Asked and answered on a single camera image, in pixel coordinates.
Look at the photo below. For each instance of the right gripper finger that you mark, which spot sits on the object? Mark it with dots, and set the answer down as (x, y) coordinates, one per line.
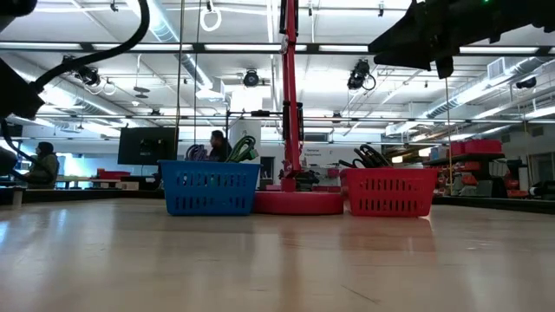
(407, 39)
(444, 67)

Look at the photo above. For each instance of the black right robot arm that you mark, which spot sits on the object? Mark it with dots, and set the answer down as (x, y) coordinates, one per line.
(529, 13)

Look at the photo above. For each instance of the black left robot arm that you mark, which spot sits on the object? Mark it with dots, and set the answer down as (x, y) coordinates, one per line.
(17, 91)

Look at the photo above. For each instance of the red storage bin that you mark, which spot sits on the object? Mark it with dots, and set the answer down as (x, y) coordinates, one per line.
(483, 147)

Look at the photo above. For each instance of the black overhead crossbar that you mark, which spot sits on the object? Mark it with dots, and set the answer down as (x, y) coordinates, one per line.
(312, 47)

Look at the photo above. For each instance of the storage shelf rack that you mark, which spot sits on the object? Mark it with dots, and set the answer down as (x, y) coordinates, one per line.
(477, 158)

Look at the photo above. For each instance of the red plastic basket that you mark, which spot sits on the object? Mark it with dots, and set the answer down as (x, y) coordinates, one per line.
(390, 195)

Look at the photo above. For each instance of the red desk lamp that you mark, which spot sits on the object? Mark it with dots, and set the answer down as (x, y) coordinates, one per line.
(299, 203)

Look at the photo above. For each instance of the person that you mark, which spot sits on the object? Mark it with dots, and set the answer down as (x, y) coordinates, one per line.
(43, 167)
(217, 145)

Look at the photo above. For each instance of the blue plastic basket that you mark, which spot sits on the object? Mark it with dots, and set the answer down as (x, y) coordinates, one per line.
(208, 190)

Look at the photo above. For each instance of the black monitor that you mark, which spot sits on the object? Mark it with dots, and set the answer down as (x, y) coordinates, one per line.
(147, 145)

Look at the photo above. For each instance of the red box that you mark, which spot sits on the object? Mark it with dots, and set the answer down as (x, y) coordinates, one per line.
(112, 174)

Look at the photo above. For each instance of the black ceiling camera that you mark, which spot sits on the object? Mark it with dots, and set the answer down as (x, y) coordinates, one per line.
(359, 73)
(526, 82)
(89, 76)
(250, 79)

